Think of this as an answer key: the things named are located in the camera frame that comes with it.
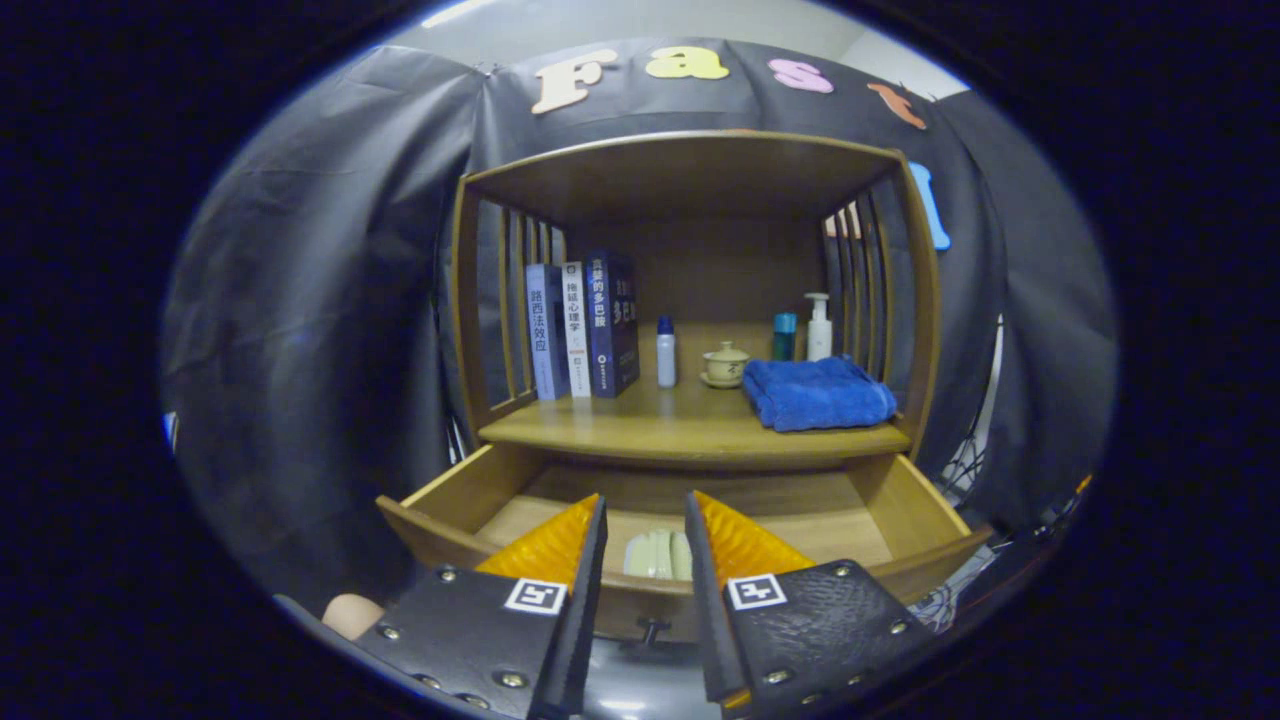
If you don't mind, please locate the wooden countertop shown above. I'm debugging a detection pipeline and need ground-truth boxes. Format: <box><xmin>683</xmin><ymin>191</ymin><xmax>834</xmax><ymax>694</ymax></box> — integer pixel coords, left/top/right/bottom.
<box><xmin>478</xmin><ymin>322</ymin><xmax>913</xmax><ymax>463</ymax></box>

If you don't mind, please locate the wooden cabinet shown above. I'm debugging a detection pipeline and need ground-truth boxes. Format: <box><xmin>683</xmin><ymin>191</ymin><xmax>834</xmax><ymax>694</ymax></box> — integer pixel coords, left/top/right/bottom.
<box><xmin>450</xmin><ymin>130</ymin><xmax>943</xmax><ymax>471</ymax></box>

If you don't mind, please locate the pale green round scrub brush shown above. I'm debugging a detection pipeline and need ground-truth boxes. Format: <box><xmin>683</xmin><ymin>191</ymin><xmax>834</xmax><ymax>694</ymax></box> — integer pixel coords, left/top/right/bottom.
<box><xmin>623</xmin><ymin>530</ymin><xmax>693</xmax><ymax>581</ymax></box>

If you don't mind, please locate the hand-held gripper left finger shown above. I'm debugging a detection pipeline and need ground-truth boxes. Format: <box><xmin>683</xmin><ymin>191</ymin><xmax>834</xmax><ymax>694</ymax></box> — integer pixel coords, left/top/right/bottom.
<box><xmin>370</xmin><ymin>493</ymin><xmax>609</xmax><ymax>720</ymax></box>

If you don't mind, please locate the dark blue book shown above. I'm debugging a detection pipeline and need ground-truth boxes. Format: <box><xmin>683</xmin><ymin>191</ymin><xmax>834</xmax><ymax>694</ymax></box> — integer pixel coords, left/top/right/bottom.
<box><xmin>584</xmin><ymin>250</ymin><xmax>642</xmax><ymax>399</ymax></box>

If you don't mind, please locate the light blue book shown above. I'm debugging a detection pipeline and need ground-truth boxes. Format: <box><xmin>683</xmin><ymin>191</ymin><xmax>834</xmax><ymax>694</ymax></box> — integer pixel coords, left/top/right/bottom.
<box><xmin>525</xmin><ymin>263</ymin><xmax>571</xmax><ymax>402</ymax></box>

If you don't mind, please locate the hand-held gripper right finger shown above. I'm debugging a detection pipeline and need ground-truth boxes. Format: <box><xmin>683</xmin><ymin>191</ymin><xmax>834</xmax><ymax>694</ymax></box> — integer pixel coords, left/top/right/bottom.
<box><xmin>684</xmin><ymin>490</ymin><xmax>938</xmax><ymax>713</ymax></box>

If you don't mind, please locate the blue folded towel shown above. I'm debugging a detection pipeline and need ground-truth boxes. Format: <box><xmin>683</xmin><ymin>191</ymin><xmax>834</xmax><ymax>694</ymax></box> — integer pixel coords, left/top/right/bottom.
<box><xmin>742</xmin><ymin>355</ymin><xmax>898</xmax><ymax>433</ymax></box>

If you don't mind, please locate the black backdrop cloth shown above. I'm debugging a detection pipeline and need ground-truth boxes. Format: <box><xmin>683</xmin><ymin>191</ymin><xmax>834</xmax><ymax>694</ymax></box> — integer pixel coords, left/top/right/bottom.
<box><xmin>160</xmin><ymin>38</ymin><xmax>1119</xmax><ymax>601</ymax></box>

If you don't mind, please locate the black tripod stand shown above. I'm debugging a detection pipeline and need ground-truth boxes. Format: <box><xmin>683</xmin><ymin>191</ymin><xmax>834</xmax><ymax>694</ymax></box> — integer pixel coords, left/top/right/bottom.
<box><xmin>940</xmin><ymin>315</ymin><xmax>1004</xmax><ymax>501</ymax></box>

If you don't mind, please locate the wooden drawer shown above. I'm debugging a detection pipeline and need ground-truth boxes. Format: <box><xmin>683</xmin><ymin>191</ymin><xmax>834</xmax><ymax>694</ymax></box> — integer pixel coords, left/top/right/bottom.
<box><xmin>375</xmin><ymin>443</ymin><xmax>994</xmax><ymax>643</ymax></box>

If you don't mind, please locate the white pump bottle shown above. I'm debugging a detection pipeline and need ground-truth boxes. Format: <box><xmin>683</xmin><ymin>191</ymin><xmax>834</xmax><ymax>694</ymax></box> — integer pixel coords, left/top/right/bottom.
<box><xmin>804</xmin><ymin>292</ymin><xmax>834</xmax><ymax>362</ymax></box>

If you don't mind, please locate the white book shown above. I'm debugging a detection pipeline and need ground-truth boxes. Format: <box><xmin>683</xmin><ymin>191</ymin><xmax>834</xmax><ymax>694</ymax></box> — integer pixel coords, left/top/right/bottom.
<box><xmin>561</xmin><ymin>261</ymin><xmax>593</xmax><ymax>399</ymax></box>

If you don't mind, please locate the cream ceramic lidded teacup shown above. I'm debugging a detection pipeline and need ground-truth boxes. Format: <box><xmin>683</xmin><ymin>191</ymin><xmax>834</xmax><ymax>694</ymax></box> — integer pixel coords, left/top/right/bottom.
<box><xmin>700</xmin><ymin>341</ymin><xmax>751</xmax><ymax>389</ymax></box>

